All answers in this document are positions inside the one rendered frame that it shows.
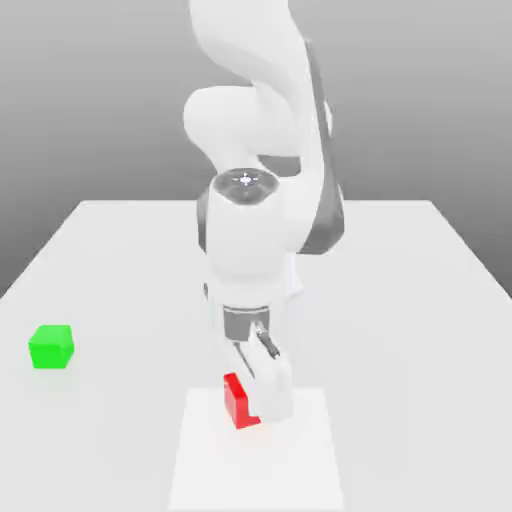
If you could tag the small green cube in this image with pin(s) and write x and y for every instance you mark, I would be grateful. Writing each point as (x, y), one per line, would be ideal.
(51, 347)

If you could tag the small red cube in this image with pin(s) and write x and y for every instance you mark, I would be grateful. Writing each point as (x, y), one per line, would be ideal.
(236, 404)

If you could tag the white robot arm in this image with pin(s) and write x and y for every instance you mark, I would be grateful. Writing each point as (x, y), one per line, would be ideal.
(248, 232)

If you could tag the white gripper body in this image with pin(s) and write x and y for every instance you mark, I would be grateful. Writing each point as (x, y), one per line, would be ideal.
(266, 384)

